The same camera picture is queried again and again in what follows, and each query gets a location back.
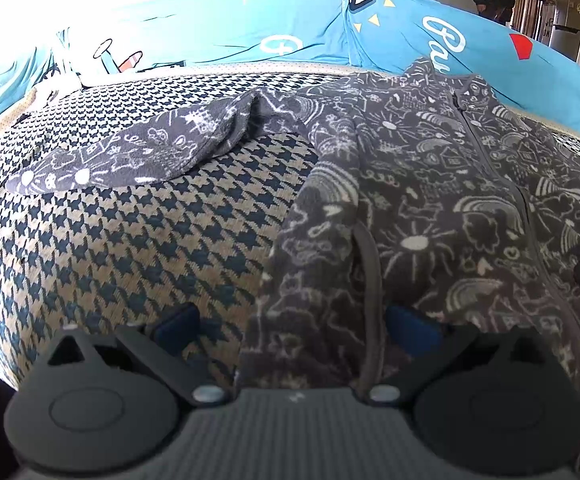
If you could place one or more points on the houndstooth bed cover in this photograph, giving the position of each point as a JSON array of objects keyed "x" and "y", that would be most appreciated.
[{"x": 120, "y": 230}]

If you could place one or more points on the blue printed quilt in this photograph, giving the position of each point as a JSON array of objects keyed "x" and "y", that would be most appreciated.
[{"x": 220, "y": 25}]

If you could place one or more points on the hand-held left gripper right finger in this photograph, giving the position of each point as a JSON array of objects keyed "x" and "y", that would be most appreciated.
[{"x": 409, "y": 327}]

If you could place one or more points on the wooden door frame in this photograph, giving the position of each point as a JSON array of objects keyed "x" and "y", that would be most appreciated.
[{"x": 524, "y": 10}]

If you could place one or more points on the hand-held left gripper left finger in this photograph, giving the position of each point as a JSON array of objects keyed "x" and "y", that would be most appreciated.
[{"x": 180, "y": 321}]

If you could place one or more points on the grey patterned fleece jacket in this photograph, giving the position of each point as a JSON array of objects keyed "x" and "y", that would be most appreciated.
[{"x": 419, "y": 185}]

